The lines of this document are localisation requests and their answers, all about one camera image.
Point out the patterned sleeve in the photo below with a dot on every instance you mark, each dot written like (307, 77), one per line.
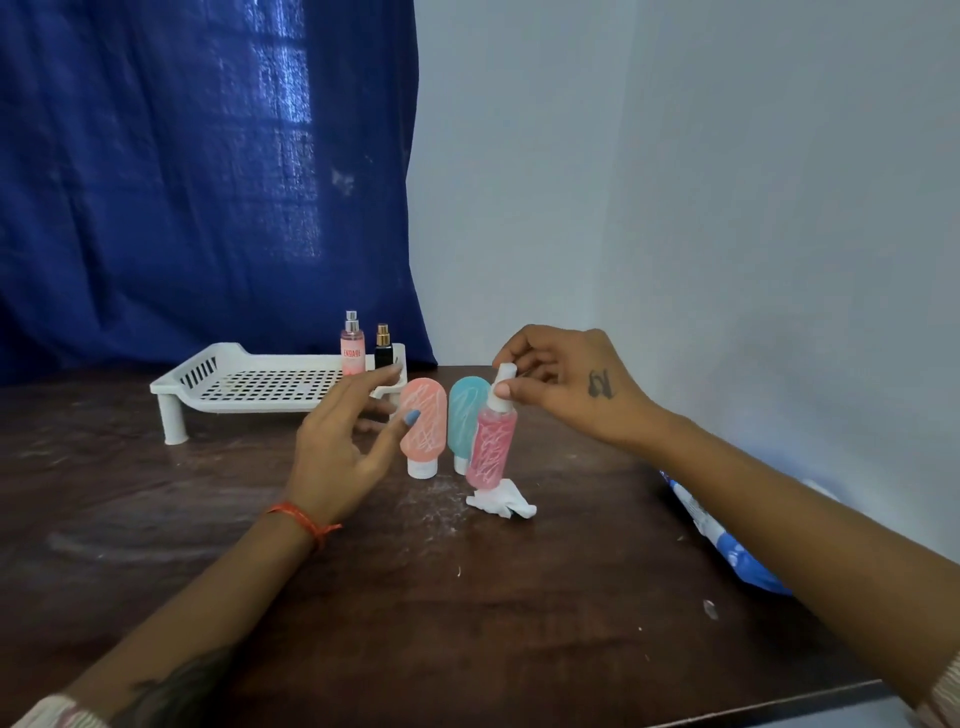
(52, 712)
(943, 694)

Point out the teal squeeze bottle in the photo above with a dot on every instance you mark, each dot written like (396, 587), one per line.
(465, 420)

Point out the dark blue curtain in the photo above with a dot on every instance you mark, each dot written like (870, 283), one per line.
(180, 172)

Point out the patterned right sleeve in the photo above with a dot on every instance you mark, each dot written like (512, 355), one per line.
(943, 694)

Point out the black perfume bottle gold cap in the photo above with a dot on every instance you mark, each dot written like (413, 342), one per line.
(383, 349)

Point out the blue white wet wipes pack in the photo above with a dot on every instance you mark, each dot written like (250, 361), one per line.
(720, 536)

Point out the white perforated plastic rack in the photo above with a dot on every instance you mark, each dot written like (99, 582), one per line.
(247, 382)

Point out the pink spray bottle white cap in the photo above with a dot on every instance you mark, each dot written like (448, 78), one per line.
(491, 442)

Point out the pink squeeze bottle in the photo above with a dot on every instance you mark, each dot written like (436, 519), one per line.
(424, 420)

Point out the orange spray bottle silver cap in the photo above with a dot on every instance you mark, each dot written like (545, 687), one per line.
(352, 349)

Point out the person's right hand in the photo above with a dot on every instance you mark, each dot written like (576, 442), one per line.
(585, 390)

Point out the patterned left sleeve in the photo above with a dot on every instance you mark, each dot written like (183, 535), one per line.
(52, 712)

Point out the dark wooden table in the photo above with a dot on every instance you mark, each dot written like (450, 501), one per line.
(487, 622)

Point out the person's left hand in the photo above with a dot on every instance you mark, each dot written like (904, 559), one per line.
(330, 465)

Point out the person's right forearm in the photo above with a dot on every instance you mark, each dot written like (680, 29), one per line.
(810, 547)

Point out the white wet wipe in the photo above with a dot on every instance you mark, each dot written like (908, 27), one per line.
(504, 501)

